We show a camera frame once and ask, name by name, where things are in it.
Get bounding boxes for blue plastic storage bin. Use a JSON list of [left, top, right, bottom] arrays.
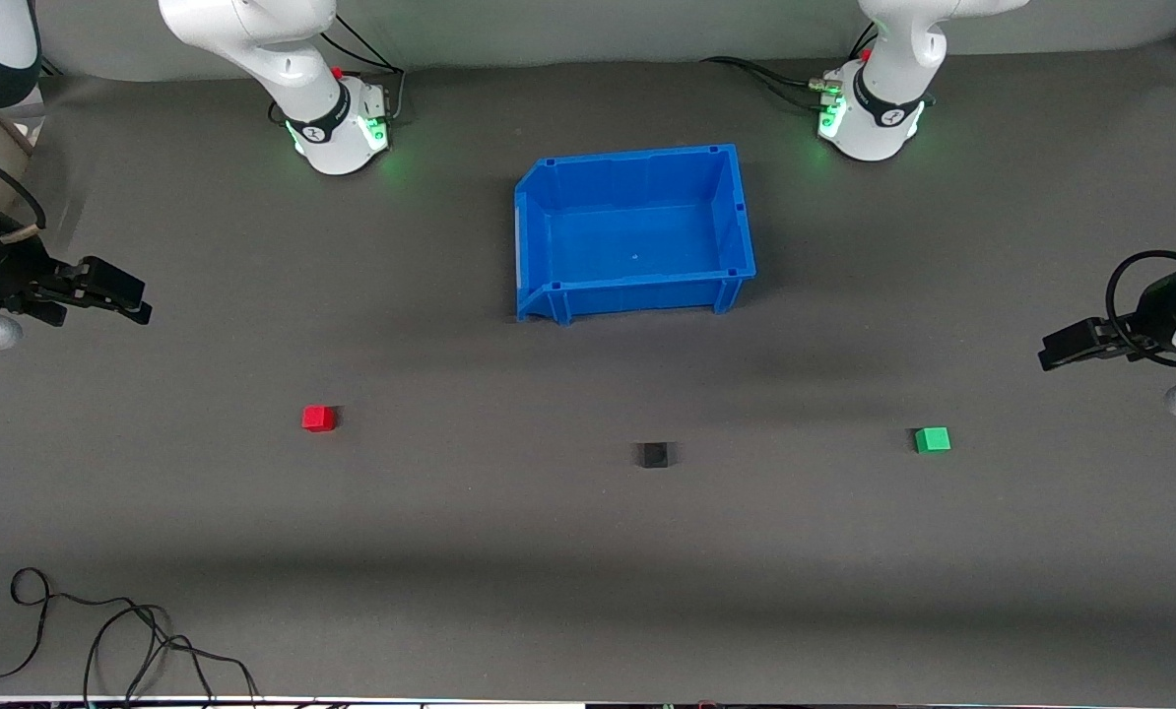
[[513, 144, 757, 326]]

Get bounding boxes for dark grey table mat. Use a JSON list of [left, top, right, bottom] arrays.
[[0, 34, 1176, 706]]

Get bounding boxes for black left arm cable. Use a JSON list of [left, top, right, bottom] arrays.
[[1104, 249, 1176, 371]]

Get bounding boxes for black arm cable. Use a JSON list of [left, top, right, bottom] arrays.
[[0, 142, 49, 247], [1104, 249, 1176, 371]]

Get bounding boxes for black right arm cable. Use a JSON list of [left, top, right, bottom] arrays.
[[0, 142, 49, 247]]

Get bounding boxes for loose black cable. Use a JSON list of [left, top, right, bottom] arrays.
[[0, 567, 259, 706]]

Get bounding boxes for black right base cables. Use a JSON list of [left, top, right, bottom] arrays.
[[268, 14, 409, 127]]

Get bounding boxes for black base cables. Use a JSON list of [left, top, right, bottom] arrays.
[[268, 14, 409, 127], [699, 22, 880, 111]]

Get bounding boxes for black left base cables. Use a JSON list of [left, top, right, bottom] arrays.
[[699, 22, 880, 111]]

